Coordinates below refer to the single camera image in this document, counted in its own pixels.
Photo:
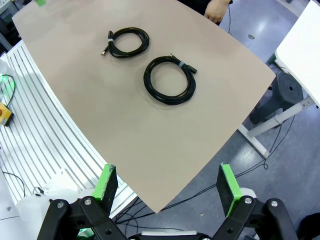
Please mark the white side table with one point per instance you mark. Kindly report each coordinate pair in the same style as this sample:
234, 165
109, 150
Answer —
300, 50

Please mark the yellow emergency stop box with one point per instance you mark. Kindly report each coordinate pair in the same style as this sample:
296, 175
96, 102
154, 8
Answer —
5, 115

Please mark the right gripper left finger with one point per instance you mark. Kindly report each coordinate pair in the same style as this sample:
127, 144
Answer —
105, 190

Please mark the black stand base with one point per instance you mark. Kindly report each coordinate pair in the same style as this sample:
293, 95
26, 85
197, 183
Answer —
285, 95

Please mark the white aluminium profile platform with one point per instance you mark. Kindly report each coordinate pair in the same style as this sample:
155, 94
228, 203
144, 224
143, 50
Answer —
37, 125

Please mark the person's left hand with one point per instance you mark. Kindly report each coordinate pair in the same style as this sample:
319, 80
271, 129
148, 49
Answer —
215, 11

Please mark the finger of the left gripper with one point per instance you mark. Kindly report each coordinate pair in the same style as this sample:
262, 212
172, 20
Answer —
40, 2

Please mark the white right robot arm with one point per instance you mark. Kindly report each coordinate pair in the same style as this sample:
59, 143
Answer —
32, 207

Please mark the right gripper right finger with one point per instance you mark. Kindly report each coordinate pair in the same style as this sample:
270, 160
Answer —
227, 190

